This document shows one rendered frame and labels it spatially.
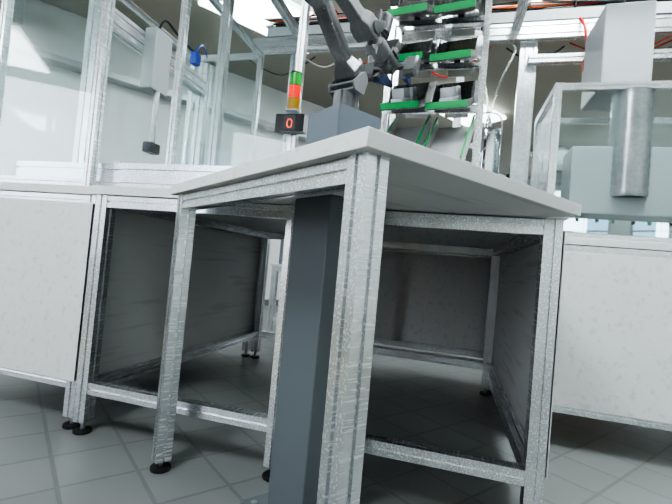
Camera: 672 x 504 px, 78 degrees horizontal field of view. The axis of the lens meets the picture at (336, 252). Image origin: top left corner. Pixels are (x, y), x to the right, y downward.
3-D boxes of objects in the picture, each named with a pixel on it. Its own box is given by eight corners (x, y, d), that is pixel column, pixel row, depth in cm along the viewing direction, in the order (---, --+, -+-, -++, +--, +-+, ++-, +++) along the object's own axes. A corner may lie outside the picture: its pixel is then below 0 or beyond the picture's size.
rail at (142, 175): (354, 201, 129) (358, 166, 130) (117, 189, 153) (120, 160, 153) (358, 204, 135) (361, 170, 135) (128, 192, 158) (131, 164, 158)
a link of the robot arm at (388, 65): (406, 57, 121) (412, 39, 122) (352, 65, 131) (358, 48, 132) (416, 76, 127) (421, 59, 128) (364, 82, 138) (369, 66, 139)
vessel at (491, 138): (499, 182, 205) (505, 106, 206) (469, 181, 208) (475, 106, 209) (496, 188, 218) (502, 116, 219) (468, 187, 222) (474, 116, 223)
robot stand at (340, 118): (332, 182, 102) (340, 101, 103) (301, 187, 113) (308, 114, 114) (374, 192, 111) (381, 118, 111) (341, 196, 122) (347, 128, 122)
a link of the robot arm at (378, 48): (376, 48, 118) (383, 21, 120) (359, 52, 122) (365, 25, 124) (386, 64, 124) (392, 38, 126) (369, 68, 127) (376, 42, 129)
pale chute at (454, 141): (462, 169, 128) (461, 156, 126) (419, 169, 134) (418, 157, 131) (475, 126, 147) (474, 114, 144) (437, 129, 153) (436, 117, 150)
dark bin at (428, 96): (418, 108, 135) (417, 83, 132) (379, 111, 140) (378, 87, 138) (437, 102, 158) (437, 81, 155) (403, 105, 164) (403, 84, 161)
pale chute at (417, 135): (412, 168, 132) (411, 155, 130) (373, 168, 138) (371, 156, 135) (431, 126, 151) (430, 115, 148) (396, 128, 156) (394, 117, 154)
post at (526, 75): (522, 244, 232) (541, -2, 236) (504, 243, 234) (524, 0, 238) (520, 245, 236) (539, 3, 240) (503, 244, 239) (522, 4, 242)
